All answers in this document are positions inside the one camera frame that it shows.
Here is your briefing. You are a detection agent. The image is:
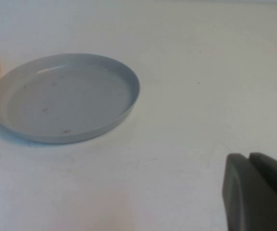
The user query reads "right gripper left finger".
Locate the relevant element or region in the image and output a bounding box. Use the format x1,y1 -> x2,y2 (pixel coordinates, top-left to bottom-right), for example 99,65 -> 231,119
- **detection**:
222,153 -> 277,231

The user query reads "grey round plate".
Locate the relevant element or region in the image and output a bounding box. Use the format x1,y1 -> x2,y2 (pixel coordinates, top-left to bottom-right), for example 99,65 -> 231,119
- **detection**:
0,52 -> 141,144

